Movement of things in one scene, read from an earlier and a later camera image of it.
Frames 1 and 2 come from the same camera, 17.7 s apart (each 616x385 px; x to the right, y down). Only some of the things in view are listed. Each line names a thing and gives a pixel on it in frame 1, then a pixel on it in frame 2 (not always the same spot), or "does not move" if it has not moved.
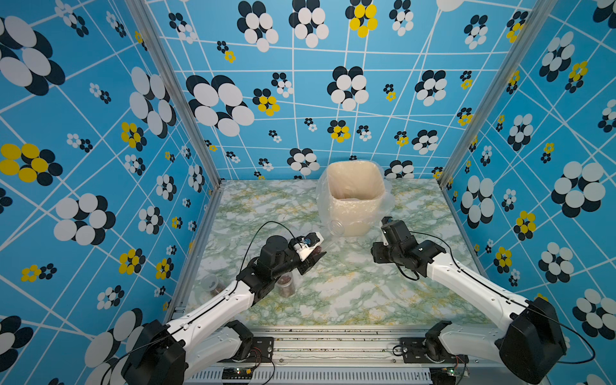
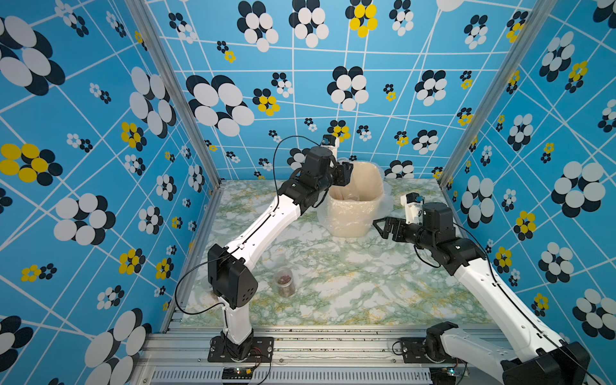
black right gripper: x=376 y=251 -> x=399 y=223
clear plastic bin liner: x=353 y=197 does not move
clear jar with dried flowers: x=285 y=285 does not move
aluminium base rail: x=349 y=355 does not move
